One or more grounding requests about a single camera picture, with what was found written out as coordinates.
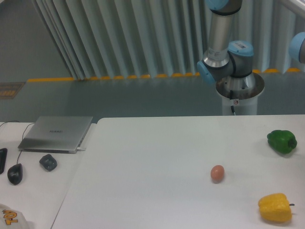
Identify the black flat device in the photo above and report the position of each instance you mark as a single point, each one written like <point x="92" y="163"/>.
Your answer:
<point x="3" y="156"/>

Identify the black computer mouse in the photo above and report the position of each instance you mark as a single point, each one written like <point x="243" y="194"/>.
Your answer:
<point x="15" y="174"/>

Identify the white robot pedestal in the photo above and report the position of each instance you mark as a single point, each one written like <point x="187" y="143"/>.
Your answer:
<point x="240" y="95"/>

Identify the dark grey small case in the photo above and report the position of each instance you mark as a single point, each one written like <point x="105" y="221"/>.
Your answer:
<point x="48" y="162"/>

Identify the green bell pepper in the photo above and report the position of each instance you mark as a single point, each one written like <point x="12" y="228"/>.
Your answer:
<point x="282" y="141"/>

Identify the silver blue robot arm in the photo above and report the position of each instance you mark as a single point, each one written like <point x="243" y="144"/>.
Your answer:
<point x="220" y="35"/>

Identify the silver closed laptop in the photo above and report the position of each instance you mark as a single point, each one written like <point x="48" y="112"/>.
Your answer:
<point x="56" y="134"/>

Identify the white cloth with orange print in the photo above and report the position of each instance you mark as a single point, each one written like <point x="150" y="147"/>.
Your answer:
<point x="12" y="219"/>

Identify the brown egg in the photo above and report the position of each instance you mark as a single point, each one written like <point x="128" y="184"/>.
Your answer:
<point x="217" y="173"/>

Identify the folded white partition screen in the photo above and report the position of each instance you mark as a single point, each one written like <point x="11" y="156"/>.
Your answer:
<point x="149" y="38"/>

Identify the yellow bell pepper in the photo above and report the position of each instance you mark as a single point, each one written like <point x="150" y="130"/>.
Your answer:
<point x="275" y="207"/>

